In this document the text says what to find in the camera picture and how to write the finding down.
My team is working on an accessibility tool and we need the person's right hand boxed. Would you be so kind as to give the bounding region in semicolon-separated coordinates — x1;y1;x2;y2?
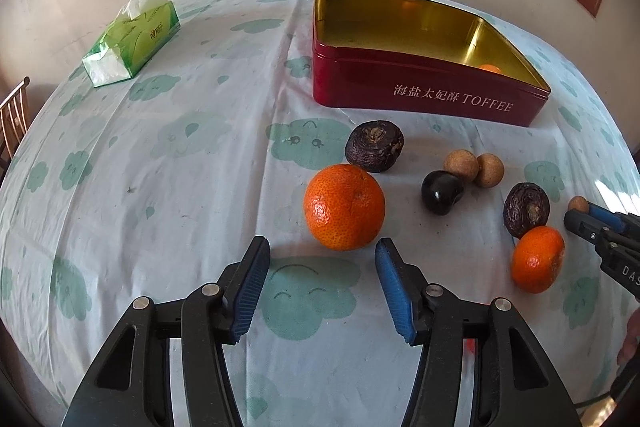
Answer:
616;307;640;369

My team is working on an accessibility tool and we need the red metal tin box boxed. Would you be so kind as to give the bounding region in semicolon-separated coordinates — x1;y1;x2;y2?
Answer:
312;0;552;128

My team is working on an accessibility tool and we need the large orange mandarin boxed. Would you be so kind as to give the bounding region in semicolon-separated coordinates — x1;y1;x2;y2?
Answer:
303;163;387;252

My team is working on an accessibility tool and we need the light wooden chair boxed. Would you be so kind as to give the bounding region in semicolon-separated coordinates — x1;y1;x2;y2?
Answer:
0;76;32;172

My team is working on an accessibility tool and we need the cloud print tablecloth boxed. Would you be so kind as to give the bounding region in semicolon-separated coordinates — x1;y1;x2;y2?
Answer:
0;0;640;427

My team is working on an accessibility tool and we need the dark wrinkled passion fruit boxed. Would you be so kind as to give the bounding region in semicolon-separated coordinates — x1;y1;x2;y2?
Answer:
502;182;551;239
345;120;405;173

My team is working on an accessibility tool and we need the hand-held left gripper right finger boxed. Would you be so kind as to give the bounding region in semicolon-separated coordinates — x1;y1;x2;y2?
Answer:
375;237;583;427

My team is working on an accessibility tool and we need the dark red plum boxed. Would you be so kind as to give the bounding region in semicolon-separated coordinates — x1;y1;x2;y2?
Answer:
420;170;465;210

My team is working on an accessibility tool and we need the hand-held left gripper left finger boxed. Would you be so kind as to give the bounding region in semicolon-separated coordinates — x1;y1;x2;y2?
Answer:
75;235;271;427

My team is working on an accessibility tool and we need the green tissue pack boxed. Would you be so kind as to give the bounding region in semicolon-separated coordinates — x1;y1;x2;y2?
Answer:
81;0;181;88

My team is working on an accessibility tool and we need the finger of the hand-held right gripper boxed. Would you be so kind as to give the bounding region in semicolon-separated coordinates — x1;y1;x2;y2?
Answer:
586;202;640;234
564;209;618;254

